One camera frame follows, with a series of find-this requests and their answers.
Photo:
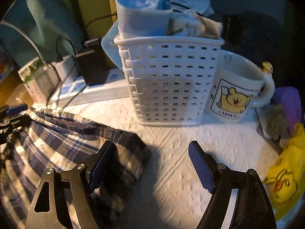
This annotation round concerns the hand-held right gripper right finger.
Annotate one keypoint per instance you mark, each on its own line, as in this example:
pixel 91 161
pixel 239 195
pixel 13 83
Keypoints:
pixel 202 171

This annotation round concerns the grey furry item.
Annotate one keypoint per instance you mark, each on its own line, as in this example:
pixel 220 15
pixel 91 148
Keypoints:
pixel 274 124

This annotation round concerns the colourful snack bag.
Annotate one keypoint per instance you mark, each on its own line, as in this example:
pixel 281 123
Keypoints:
pixel 4 64

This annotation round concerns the yellow duck print bag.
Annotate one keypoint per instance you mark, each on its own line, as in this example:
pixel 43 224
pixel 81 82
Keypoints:
pixel 286 179

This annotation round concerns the white desk lamp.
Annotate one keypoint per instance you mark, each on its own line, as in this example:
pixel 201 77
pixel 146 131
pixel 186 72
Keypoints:
pixel 28 36

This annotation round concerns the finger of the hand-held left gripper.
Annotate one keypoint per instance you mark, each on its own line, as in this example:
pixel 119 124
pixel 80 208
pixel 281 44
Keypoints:
pixel 14 125
pixel 16 109

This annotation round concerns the black power adapter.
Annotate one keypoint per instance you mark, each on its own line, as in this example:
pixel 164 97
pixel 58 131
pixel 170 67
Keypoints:
pixel 93 68

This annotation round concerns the green white carton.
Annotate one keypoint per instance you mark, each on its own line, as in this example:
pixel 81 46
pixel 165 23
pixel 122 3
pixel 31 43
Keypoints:
pixel 34 83

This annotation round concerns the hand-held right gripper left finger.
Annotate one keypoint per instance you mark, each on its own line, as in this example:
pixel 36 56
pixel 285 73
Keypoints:
pixel 100 171

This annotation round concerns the white embossed table cover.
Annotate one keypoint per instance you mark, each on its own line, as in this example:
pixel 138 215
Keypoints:
pixel 166 148

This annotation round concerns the crumpled packets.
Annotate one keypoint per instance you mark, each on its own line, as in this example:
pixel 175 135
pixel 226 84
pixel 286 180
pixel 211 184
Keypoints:
pixel 197 26

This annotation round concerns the white bear print mug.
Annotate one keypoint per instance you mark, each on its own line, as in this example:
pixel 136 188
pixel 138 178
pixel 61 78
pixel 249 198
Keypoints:
pixel 234 93

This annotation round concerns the plaid flannel shirt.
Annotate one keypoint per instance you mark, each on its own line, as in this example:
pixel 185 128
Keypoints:
pixel 59 133

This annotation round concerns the brown cardboard box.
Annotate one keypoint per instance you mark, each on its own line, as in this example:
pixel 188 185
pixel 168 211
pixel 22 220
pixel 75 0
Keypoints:
pixel 10 89

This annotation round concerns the white plastic woven basket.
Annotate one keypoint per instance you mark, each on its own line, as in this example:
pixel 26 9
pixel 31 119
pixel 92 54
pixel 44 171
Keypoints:
pixel 166 81

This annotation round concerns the white power strip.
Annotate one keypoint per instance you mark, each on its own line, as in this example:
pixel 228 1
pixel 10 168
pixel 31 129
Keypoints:
pixel 100 90

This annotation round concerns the yellow post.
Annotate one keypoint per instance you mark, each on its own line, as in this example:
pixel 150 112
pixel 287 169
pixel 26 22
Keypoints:
pixel 95 4

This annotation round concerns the pale blue plastic lid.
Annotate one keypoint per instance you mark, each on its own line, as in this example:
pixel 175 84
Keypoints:
pixel 108 45

